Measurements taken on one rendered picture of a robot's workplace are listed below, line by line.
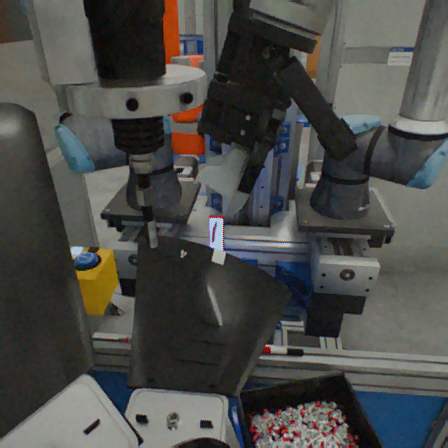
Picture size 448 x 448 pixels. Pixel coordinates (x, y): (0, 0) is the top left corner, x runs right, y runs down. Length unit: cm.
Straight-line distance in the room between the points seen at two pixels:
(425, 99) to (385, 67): 125
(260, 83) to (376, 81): 170
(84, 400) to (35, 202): 14
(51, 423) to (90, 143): 69
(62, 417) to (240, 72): 32
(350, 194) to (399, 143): 17
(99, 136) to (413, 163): 67
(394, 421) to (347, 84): 152
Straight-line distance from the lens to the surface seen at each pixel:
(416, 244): 255
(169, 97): 16
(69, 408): 28
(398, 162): 86
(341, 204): 94
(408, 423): 107
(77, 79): 17
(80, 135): 90
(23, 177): 31
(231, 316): 44
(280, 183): 112
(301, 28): 38
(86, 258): 74
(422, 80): 84
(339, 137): 40
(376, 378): 89
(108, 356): 89
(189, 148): 416
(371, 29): 204
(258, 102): 38
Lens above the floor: 149
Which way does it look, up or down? 31 degrees down
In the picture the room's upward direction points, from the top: straight up
